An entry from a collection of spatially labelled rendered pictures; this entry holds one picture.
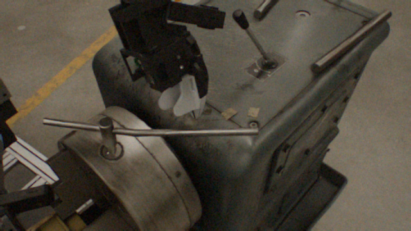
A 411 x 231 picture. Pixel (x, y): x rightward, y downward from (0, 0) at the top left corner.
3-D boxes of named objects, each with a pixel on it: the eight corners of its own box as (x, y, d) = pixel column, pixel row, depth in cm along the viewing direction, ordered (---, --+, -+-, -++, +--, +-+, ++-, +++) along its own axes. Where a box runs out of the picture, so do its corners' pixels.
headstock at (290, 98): (236, 57, 133) (246, -45, 103) (349, 122, 112) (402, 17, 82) (112, 147, 105) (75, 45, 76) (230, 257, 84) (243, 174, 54)
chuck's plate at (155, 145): (115, 155, 95) (95, 77, 69) (198, 237, 83) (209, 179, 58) (105, 163, 93) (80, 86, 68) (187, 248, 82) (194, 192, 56)
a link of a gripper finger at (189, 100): (175, 133, 54) (157, 85, 49) (201, 113, 57) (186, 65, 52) (188, 140, 52) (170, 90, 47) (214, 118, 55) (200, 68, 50)
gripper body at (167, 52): (133, 85, 51) (98, 6, 44) (175, 58, 55) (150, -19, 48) (164, 97, 46) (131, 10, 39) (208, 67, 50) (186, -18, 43)
